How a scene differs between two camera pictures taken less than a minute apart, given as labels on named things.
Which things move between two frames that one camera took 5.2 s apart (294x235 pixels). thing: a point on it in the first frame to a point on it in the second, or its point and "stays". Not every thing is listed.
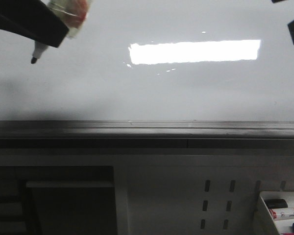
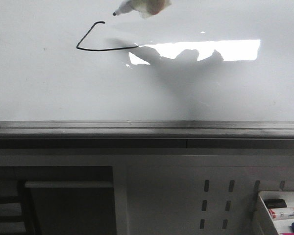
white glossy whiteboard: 156,60 stays
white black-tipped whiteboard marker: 72,13 to 147,9
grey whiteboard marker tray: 147,134 stays
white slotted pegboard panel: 198,194 stays
